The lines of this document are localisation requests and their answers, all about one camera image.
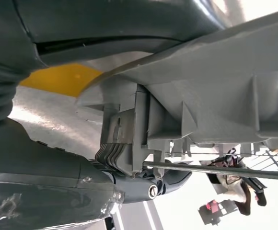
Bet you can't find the yellow workbench tape marking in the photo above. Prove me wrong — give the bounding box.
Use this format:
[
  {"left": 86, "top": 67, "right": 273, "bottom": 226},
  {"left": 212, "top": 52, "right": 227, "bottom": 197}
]
[{"left": 19, "top": 63, "right": 104, "bottom": 98}]

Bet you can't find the person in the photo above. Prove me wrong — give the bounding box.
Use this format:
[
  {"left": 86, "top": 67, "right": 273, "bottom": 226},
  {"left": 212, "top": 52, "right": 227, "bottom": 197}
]
[{"left": 199, "top": 147, "right": 269, "bottom": 217}]

